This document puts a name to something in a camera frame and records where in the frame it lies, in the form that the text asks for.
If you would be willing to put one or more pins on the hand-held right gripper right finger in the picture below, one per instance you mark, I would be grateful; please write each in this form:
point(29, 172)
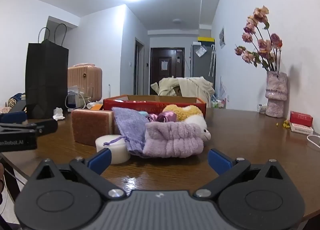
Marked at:
point(220, 161)

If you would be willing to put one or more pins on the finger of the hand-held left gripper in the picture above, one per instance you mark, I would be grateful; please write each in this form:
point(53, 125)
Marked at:
point(12, 116)
point(46, 126)

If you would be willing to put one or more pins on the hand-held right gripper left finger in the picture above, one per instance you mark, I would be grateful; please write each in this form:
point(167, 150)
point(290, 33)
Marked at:
point(101, 159)

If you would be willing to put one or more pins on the brown rectangular sponge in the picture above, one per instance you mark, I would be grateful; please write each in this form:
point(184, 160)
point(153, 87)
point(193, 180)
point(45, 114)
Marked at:
point(90, 125)

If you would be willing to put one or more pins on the purple fluffy headband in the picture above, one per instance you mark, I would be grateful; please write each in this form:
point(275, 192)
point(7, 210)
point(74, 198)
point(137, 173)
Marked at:
point(172, 140)

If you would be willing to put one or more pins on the yellow white plush toy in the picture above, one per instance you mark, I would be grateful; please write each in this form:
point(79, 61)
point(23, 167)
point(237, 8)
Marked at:
point(185, 112)

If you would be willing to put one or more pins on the purple satin scrunchie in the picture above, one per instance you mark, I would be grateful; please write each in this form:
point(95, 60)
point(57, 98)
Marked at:
point(167, 116)

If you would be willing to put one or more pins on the red cardboard box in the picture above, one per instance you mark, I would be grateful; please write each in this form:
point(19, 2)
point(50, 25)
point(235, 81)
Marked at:
point(150, 106)

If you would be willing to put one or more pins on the woven rattan ball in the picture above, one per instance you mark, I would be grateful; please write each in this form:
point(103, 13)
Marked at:
point(13, 102)

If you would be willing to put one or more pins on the crumpled white tissue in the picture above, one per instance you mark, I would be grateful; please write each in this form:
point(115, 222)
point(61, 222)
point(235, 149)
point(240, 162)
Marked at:
point(59, 114)

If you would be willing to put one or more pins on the dark blue cloth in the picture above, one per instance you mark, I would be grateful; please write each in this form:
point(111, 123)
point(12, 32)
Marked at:
point(18, 96)

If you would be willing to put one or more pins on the black paper bag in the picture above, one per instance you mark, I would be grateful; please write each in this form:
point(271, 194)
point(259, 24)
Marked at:
point(46, 80)

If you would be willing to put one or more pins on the white plug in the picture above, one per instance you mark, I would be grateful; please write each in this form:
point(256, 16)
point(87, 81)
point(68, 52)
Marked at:
point(91, 104)

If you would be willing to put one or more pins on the small orange item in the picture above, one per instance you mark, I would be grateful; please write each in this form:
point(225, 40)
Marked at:
point(97, 107)

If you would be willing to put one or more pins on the pink suitcase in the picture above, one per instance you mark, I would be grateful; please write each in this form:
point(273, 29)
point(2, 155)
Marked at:
point(85, 80)

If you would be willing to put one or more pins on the small clear glass item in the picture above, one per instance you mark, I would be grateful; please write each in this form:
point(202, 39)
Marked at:
point(262, 108)

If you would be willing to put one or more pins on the scattered yellow petals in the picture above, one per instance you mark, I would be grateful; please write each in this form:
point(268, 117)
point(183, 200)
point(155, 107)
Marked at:
point(285, 124)

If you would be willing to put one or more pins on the beige jacket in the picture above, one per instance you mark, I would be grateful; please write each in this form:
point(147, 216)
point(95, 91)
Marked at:
point(195, 87)

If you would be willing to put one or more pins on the wooden chair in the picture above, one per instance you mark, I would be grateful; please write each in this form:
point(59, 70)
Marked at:
point(178, 91)

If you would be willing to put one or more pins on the pink textured vase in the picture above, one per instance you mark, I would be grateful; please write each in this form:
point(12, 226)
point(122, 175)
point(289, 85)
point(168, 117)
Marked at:
point(276, 95)

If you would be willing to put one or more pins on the small white box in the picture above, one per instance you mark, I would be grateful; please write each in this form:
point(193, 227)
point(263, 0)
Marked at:
point(302, 130)

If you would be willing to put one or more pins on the small red box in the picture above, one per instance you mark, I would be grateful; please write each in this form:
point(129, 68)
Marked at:
point(301, 119)

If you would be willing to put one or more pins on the grey refrigerator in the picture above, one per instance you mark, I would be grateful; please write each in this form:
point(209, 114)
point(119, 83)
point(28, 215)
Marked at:
point(200, 67)

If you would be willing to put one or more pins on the dark side door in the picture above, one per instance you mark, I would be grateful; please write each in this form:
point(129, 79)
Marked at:
point(138, 70)

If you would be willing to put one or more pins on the clear umbrella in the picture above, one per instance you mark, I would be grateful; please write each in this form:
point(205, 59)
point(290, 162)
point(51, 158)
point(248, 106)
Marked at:
point(212, 60)

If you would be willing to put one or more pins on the dark brown entrance door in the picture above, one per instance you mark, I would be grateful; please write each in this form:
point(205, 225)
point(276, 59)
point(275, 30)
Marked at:
point(172, 70)

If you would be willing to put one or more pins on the white paper on door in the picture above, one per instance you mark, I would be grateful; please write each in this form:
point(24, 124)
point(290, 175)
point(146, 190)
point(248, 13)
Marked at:
point(164, 65)

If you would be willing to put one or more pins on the clear plastic bag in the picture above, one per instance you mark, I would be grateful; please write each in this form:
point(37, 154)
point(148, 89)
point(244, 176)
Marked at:
point(201, 51)

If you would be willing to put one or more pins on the yellow box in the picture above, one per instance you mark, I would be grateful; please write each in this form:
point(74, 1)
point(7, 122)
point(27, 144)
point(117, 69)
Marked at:
point(206, 40)

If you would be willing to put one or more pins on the dried pink roses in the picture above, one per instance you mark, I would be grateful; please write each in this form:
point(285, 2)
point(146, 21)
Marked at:
point(262, 45)

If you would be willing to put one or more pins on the small ceiling lamp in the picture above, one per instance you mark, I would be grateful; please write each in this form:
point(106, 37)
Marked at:
point(177, 21)

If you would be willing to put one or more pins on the clutter of bottles by wall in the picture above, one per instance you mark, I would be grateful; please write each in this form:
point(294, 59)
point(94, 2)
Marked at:
point(218, 101)

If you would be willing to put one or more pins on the wall picture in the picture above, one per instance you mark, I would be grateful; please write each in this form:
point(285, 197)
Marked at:
point(222, 37)

